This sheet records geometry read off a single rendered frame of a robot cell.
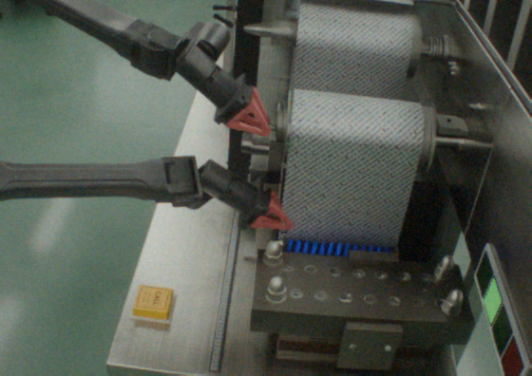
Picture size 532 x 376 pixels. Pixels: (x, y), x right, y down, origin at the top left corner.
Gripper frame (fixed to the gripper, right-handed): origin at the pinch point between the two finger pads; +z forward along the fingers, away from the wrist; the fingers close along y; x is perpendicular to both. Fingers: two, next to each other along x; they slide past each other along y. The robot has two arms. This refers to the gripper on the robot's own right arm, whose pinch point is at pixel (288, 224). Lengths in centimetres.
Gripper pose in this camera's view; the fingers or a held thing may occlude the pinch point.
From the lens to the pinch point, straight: 117.4
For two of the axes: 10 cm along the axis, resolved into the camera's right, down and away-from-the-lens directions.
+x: 5.8, -6.6, -4.7
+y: -0.5, 5.5, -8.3
